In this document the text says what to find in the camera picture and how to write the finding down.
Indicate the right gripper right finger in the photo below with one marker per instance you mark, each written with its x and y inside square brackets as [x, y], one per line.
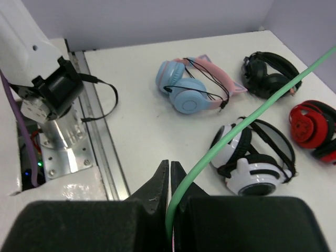
[244, 223]

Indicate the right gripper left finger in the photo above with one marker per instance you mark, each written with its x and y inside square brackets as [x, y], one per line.
[134, 224]

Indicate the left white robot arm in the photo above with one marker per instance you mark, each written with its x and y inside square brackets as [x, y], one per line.
[35, 68]

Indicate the white black headphones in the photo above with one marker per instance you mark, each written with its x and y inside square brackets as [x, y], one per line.
[245, 171]

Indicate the pink cat ear headphones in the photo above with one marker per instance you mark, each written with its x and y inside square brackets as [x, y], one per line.
[189, 95]

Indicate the red headphones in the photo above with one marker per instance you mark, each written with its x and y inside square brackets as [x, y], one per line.
[312, 126]

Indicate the metal table rail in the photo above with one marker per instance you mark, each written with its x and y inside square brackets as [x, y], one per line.
[104, 179]

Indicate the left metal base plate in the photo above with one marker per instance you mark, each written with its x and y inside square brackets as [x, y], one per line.
[65, 146]

